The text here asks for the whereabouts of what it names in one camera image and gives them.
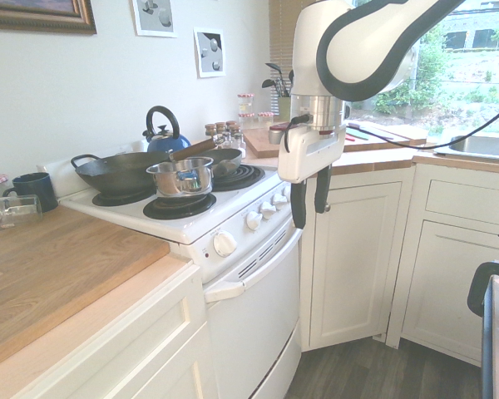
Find stainless steel saucepan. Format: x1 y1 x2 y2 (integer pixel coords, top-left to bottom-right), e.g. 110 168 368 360
146 156 215 198

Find large grey shapes print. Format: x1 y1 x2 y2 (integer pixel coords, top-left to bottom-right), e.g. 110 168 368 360
131 0 179 39

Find white oven door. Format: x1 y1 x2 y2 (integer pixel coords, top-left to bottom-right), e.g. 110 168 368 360
202 226 304 399

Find dark blue mug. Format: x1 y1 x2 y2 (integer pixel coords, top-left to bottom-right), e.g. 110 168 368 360
2 171 60 214

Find white corner cabinet door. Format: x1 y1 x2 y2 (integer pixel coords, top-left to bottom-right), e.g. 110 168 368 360
299 165 417 353

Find white electric stove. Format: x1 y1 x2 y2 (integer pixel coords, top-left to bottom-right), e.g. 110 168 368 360
35 140 304 399

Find white base cabinet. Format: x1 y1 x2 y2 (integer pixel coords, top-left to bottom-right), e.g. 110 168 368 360
7 259 220 399

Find black cast iron wok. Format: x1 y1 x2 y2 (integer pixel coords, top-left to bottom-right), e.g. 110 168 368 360
70 151 174 196

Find red and grey cup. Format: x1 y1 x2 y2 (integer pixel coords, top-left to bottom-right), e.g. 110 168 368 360
268 123 290 145

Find small grey shapes print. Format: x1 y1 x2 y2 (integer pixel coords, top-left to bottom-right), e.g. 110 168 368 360
193 27 227 79

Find gold framed painting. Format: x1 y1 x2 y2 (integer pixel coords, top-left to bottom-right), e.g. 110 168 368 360
0 0 98 36

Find large wooden cutting board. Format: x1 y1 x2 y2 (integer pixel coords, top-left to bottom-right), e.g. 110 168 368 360
0 204 172 372

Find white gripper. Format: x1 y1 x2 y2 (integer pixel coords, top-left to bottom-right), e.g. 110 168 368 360
277 120 347 230

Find blue kettle black handle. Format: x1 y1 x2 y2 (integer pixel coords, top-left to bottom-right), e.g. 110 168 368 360
145 105 192 154

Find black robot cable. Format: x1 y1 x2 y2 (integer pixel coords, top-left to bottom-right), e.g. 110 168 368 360
345 85 499 150

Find white sink cabinet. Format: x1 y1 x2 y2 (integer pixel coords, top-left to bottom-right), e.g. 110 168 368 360
385 162 499 367

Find tall jar red checkered lid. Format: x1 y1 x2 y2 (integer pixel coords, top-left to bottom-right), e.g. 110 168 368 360
237 93 255 116

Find stainless steel sink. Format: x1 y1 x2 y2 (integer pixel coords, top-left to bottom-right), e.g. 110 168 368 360
432 135 499 162

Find black frying pan wooden handle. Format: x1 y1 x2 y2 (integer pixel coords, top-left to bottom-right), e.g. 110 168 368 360
168 138 244 179

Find clear glass jar lying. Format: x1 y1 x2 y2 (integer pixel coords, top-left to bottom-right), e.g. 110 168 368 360
0 194 44 230

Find large white oven knob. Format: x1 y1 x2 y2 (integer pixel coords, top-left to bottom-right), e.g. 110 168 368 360
212 230 238 258

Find wooden window blinds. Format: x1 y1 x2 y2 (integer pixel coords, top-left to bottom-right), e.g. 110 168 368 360
267 0 307 120

